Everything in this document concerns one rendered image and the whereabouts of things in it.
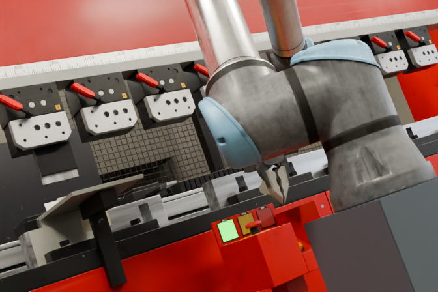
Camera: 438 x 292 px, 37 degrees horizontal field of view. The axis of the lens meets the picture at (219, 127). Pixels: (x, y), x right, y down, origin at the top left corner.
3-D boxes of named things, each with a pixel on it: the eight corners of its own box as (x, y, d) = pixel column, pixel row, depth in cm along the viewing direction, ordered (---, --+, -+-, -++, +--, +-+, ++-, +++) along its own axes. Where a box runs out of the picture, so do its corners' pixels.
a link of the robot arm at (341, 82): (407, 109, 88) (369, 19, 90) (312, 143, 89) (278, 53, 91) (392, 122, 100) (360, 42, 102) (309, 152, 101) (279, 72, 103)
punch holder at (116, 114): (90, 134, 176) (73, 78, 178) (80, 143, 183) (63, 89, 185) (139, 124, 184) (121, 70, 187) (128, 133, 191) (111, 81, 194)
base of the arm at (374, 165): (459, 169, 90) (431, 102, 92) (379, 198, 83) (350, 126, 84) (389, 192, 103) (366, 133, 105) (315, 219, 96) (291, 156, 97)
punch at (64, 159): (43, 184, 169) (33, 149, 170) (42, 186, 170) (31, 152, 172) (79, 175, 174) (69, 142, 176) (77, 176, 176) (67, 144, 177)
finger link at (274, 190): (270, 206, 162) (260, 171, 163) (285, 203, 157) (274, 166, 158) (261, 210, 160) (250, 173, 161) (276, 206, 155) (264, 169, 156)
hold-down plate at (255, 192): (239, 203, 188) (235, 193, 188) (229, 208, 192) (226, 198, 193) (314, 180, 205) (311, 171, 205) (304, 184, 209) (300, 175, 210)
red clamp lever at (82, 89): (75, 80, 174) (107, 97, 177) (70, 86, 177) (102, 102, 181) (72, 85, 173) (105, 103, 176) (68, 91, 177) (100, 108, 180)
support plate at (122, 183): (72, 196, 143) (71, 191, 143) (40, 220, 164) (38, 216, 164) (144, 177, 153) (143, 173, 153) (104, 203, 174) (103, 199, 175)
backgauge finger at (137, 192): (156, 192, 189) (150, 176, 190) (122, 212, 210) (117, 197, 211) (189, 183, 196) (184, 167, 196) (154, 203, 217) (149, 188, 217)
